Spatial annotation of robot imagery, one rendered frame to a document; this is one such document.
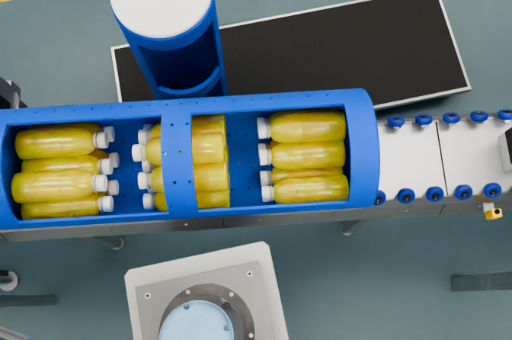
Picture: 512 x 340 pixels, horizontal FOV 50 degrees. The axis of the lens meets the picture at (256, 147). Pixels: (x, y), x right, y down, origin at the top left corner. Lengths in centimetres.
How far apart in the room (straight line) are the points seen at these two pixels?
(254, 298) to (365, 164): 37
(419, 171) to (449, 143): 12
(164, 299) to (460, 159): 87
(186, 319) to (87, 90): 185
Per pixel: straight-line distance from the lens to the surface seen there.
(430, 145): 157
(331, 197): 131
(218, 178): 125
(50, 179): 133
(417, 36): 258
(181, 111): 123
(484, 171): 160
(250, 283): 115
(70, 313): 249
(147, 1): 156
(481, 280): 220
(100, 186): 131
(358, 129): 120
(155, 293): 116
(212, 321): 93
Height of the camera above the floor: 236
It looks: 75 degrees down
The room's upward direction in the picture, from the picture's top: straight up
